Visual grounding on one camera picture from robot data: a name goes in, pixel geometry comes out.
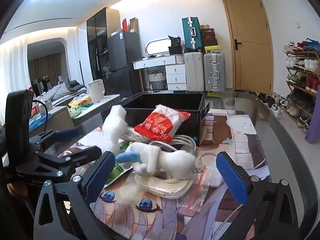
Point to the black bag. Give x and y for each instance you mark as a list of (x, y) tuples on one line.
[(174, 46)]

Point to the green white packet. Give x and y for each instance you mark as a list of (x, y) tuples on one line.
[(117, 173)]

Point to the black storage box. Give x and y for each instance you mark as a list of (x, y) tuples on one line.
[(162, 100)]

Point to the black red shoe box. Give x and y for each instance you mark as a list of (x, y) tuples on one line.
[(208, 39)]

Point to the water bottle red label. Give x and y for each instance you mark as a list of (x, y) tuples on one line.
[(35, 112)]

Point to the white electric kettle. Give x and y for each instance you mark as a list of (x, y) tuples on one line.
[(96, 91)]

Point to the brown curtain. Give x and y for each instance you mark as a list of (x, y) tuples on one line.
[(47, 67)]

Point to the white sheer curtain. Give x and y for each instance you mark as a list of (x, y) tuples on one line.
[(12, 75)]

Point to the woven basket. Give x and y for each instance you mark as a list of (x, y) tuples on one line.
[(156, 80)]

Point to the clear zip bag red stripe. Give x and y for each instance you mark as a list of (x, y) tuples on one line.
[(200, 192)]

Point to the dark grey refrigerator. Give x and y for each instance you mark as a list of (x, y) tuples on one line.
[(122, 52)]

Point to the brown cardboard shoe box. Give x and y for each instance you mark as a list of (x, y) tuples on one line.
[(204, 26)]

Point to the teal suitcase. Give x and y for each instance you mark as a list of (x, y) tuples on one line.
[(191, 35)]

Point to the dark glass cabinet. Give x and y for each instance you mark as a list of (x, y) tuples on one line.
[(96, 42)]

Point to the row of sneakers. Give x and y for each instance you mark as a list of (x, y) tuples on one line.
[(272, 102)]

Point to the plain black shoe box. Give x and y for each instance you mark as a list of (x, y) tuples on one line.
[(208, 31)]

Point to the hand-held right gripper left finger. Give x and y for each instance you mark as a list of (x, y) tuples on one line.
[(100, 175)]

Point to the white box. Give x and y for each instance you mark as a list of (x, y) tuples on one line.
[(117, 33)]

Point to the white dressing table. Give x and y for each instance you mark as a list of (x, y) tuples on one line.
[(175, 75)]

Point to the white plush toy blue arm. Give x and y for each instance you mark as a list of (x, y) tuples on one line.
[(172, 160)]

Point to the red white balloon packet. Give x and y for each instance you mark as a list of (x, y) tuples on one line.
[(155, 127)]

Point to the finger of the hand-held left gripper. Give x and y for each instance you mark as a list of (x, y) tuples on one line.
[(85, 153), (67, 133)]

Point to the grey coffee table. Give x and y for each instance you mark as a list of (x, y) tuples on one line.
[(107, 102)]

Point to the silver suitcase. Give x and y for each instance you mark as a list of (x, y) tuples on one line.
[(215, 72)]

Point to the anime printed mat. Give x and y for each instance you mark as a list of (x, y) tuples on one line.
[(240, 140)]

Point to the shoe rack with shoes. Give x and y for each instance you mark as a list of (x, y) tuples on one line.
[(302, 63)]

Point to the white suitcase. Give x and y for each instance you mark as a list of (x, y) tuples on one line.
[(193, 72)]

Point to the grey padded jacket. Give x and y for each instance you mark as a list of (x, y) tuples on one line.
[(65, 88)]

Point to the yellow snack bag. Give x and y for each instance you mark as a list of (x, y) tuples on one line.
[(80, 100)]

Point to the purple cloth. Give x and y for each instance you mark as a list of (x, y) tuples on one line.
[(313, 120)]

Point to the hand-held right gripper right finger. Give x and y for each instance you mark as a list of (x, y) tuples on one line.
[(232, 180)]

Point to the oval mirror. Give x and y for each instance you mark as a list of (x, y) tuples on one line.
[(157, 46)]

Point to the wooden door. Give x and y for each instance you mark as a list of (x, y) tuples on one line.
[(250, 55)]

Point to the black yellow shoe box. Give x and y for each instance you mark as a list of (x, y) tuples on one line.
[(212, 49)]

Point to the wooden shoe rack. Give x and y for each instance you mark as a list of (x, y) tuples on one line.
[(303, 71)]

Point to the green plastic bag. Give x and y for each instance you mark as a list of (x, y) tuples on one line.
[(76, 110)]

